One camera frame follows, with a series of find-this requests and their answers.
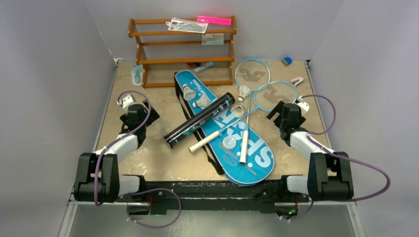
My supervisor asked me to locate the black shuttlecock tube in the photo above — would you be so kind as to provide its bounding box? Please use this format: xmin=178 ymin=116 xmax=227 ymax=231
xmin=164 ymin=92 xmax=235 ymax=148

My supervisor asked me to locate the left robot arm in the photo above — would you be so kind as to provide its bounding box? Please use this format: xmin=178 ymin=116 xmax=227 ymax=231
xmin=73 ymin=101 xmax=160 ymax=205

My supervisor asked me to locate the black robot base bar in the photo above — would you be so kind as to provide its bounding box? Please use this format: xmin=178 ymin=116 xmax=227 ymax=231
xmin=120 ymin=180 xmax=309 ymax=215

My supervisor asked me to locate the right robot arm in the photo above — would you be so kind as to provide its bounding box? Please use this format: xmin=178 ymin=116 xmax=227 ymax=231
xmin=267 ymin=101 xmax=354 ymax=201

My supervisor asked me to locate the far blue badminton racket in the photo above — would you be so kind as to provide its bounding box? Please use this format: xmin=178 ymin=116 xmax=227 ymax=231
xmin=235 ymin=58 xmax=270 ymax=165

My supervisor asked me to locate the pink and white clip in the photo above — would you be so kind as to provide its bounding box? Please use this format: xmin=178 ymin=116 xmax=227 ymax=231
xmin=290 ymin=77 xmax=304 ymax=86

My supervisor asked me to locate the light blue packaged tool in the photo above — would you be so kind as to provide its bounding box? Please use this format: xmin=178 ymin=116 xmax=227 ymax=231
xmin=131 ymin=64 xmax=143 ymax=86

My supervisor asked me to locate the blue racket bag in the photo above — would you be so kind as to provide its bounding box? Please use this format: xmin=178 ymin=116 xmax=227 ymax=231
xmin=174 ymin=70 xmax=275 ymax=186

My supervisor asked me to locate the blue and grey eraser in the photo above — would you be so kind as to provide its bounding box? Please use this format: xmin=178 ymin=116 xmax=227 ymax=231
xmin=281 ymin=57 xmax=293 ymax=66

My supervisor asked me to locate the red and black small object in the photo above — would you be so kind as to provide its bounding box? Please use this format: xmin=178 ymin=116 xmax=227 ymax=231
xmin=186 ymin=62 xmax=201 ymax=67

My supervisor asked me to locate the wooden three-tier shelf rack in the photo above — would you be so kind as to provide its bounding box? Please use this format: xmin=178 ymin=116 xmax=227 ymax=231
xmin=127 ymin=15 xmax=237 ymax=88

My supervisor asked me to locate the clear packaged item on shelf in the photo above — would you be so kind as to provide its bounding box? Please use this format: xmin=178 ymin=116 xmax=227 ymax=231
xmin=166 ymin=18 xmax=208 ymax=34

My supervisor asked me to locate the small white box on shelf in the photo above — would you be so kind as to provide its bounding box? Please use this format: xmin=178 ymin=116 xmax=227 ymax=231
xmin=202 ymin=33 xmax=224 ymax=45

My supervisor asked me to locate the pink fluorescent ruler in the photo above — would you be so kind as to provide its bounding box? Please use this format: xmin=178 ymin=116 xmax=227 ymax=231
xmin=197 ymin=16 xmax=232 ymax=25

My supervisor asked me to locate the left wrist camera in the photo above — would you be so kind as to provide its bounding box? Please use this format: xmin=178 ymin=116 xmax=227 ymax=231
xmin=117 ymin=94 xmax=137 ymax=113

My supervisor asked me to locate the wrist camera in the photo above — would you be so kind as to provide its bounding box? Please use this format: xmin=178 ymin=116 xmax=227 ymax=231
xmin=294 ymin=96 xmax=310 ymax=116
xmin=117 ymin=94 xmax=137 ymax=113

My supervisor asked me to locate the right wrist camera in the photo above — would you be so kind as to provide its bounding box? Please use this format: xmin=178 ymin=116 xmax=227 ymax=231
xmin=294 ymin=96 xmax=310 ymax=116

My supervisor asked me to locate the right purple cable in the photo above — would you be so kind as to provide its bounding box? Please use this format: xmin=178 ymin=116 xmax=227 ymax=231
xmin=280 ymin=94 xmax=391 ymax=223

